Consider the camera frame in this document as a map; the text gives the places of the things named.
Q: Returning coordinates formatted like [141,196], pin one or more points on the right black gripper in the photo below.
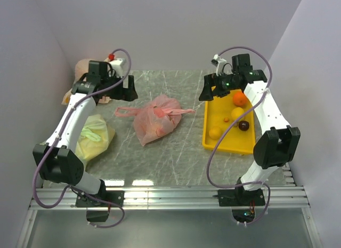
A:
[210,81]

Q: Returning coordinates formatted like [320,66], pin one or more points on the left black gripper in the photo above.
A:
[128,94]

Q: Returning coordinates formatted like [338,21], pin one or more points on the fake orange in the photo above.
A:
[239,99]

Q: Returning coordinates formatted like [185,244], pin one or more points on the pink plastic bag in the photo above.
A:
[155,119]

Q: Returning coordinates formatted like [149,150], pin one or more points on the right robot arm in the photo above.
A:
[279,139]

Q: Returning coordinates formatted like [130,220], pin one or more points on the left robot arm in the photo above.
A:
[56,159]

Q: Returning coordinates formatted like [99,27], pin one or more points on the fake yellow lemon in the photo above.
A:
[238,114]

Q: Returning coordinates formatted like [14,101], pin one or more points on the fake yellow apricot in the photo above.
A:
[215,133]

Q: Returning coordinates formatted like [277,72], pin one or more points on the orange tied plastic bag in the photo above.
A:
[81,68]

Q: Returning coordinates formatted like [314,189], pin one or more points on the yellow-green tied plastic bag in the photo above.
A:
[94,139]

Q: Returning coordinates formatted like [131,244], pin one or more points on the dark fake plum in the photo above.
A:
[243,125]

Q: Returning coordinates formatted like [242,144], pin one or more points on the yellow plastic tray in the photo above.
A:
[236,141]

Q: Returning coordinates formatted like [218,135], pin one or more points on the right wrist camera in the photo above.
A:
[219,63]

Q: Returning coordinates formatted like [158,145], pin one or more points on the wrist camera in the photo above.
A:
[117,64]
[219,63]

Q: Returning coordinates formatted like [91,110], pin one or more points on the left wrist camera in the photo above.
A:
[117,64]

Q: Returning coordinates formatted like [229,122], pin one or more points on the aluminium mounting rail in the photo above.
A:
[182,198]

